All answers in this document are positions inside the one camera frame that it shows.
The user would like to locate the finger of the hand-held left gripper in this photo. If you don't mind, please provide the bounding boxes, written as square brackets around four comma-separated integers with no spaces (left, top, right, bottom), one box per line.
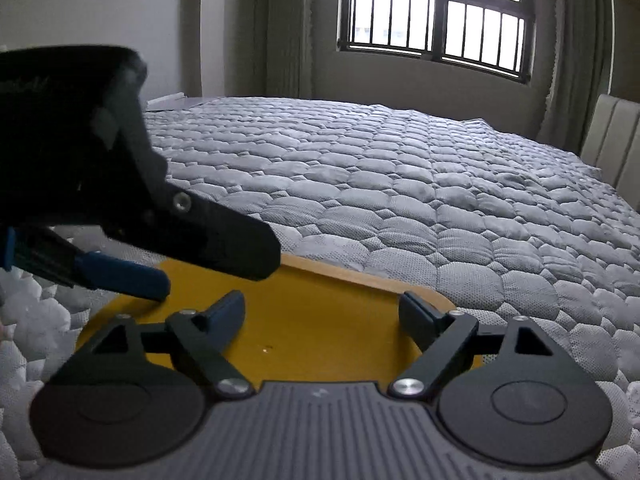
[0,225,171,303]
[92,84,282,282]

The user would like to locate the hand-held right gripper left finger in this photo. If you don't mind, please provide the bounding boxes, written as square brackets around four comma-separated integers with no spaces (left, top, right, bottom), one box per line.
[50,290,253,401]

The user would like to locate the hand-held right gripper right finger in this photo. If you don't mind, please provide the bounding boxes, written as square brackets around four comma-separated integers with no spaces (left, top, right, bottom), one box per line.
[387,291,591,401]

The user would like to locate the yellow container lid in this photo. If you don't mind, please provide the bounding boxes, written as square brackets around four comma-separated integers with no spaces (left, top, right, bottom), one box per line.
[75,254,483,391]

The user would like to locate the grey quilted bed mattress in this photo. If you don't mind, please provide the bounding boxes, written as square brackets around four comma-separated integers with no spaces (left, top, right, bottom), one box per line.
[0,92,640,480]

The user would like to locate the white paper sheet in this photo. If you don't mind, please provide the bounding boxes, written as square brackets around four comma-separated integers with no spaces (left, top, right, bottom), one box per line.
[144,92,188,111]

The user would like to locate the grey curtain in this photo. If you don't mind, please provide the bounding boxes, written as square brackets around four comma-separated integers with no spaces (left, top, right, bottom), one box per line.
[182,0,343,106]
[530,0,616,153]

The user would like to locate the beige padded headboard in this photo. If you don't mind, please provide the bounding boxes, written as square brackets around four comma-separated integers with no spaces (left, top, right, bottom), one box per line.
[580,92,640,193]

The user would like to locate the barred window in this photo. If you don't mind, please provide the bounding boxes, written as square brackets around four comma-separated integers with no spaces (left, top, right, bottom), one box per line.
[337,0,536,85]

